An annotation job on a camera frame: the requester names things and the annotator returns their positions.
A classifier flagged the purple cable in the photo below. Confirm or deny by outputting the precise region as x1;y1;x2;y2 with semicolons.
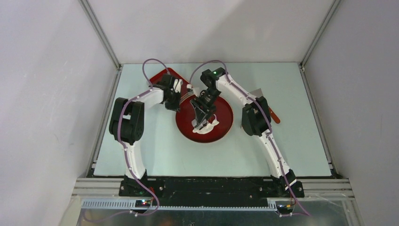
81;58;175;223
188;60;311;218

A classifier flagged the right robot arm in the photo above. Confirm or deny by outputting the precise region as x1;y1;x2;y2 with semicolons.
190;68;297;197

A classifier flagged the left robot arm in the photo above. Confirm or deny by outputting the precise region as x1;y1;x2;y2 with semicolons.
109;74;183;196

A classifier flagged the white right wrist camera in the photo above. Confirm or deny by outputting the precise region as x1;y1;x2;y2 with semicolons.
186;84;200;97

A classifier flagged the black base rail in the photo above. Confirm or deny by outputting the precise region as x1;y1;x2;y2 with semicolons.
119;175;304;208

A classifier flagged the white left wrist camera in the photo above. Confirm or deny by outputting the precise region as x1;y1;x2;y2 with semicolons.
173;79;183;93

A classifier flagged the rectangular red tray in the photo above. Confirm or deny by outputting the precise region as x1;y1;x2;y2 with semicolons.
150;67;188;94

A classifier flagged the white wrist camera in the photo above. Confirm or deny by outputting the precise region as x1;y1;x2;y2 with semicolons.
173;79;183;93
186;84;200;97

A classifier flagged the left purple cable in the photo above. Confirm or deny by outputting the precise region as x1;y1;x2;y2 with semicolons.
81;58;175;223

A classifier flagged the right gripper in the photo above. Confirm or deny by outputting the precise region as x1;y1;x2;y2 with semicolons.
190;88;221;126

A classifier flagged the white dough ball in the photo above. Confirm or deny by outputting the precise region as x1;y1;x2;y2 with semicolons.
192;114;219;135

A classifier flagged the round red plate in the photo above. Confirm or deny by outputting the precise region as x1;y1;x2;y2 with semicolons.
175;95;234;143

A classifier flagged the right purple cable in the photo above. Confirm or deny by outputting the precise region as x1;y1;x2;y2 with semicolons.
188;60;311;218

